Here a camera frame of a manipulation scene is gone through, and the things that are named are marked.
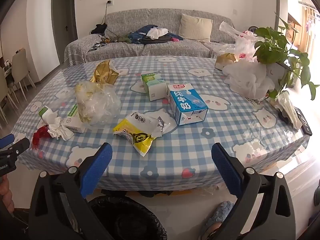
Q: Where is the flat green white box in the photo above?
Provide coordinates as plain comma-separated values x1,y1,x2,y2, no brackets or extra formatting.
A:
60,104,86,133

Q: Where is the small green white carton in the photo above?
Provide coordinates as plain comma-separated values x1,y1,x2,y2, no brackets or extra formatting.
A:
38,106,58,125

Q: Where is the pile of clothes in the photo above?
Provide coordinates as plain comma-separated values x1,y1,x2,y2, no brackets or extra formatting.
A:
127,24,184,45

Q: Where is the grey door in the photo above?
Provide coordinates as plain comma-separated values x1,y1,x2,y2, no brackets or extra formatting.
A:
51,0,78,67

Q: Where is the brown tissue box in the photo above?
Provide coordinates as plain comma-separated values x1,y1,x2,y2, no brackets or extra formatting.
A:
215,53,237,70

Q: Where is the white plastic bag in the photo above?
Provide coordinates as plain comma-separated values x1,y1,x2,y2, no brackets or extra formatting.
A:
222,59,275,99

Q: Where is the white tissue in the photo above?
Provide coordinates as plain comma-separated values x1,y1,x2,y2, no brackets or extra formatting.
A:
47,117,75,141

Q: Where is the person's left hand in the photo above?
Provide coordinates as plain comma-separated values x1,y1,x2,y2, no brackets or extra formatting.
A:
0,175,15,214

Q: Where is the white napkin pack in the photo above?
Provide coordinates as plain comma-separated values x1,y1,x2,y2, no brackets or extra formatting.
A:
274,91,303,130

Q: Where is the wall charger with cable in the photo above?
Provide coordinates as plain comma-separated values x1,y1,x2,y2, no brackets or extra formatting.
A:
89,0,113,35

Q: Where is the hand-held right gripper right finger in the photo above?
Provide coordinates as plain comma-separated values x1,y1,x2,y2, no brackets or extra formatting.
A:
211,142,298,240

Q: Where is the green and white box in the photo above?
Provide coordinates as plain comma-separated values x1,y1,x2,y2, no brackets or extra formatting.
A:
140,72,167,102

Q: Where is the white torn wrapper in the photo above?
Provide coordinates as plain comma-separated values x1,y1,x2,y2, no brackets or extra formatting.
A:
145,111,176,137

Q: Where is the black lined trash bin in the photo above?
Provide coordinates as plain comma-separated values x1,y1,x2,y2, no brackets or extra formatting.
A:
87,195,168,240

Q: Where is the potted green plant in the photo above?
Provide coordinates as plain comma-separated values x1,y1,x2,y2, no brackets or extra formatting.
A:
252,12,320,102

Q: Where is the yellow snack wrapper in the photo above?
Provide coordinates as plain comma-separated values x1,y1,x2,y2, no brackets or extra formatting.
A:
112,112,160,157

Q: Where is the black flat device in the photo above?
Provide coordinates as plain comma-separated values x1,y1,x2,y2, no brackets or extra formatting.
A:
278,106,313,137

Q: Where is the blue milk carton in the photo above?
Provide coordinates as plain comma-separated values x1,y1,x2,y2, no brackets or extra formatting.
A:
166,83,209,126

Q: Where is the grey covered sofa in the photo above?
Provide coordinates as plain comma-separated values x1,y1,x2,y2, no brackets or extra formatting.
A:
64,8,237,64

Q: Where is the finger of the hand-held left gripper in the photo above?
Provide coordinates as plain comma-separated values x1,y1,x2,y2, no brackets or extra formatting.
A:
0,134,15,149
0,137,31,161

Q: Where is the blue fuzzy slipper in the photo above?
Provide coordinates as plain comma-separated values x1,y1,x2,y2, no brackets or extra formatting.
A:
200,200,234,240

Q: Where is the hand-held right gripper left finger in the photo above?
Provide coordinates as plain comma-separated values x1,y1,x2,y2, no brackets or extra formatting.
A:
28,142,113,240

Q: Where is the gold tissue pack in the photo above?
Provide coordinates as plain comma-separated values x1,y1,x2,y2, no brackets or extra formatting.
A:
89,59,119,85

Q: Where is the beige pillow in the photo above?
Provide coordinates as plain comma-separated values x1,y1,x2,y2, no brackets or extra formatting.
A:
178,13,213,43

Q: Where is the crumpled clear plastic bag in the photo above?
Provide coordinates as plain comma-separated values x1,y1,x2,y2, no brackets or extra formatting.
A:
74,81,122,126

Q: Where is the blue checked tablecloth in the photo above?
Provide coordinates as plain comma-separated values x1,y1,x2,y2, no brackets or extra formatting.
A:
11,55,311,191

